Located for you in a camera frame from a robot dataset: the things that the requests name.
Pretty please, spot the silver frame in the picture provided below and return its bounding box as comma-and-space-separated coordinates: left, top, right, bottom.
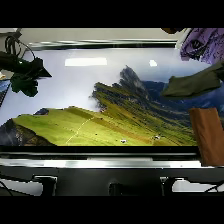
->
0, 151, 224, 196

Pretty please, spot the olive green garment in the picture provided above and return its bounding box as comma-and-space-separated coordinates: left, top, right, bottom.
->
160, 61, 224, 100

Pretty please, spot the brown garment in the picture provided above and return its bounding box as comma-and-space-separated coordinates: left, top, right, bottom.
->
188, 106, 224, 168

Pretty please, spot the black cable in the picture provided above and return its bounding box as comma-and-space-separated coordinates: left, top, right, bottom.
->
4, 34, 36, 62

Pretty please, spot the purple printed garment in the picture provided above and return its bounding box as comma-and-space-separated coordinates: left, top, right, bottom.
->
179, 28, 224, 66

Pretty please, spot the dark green garment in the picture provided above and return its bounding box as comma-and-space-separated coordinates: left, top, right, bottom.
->
9, 71, 40, 98

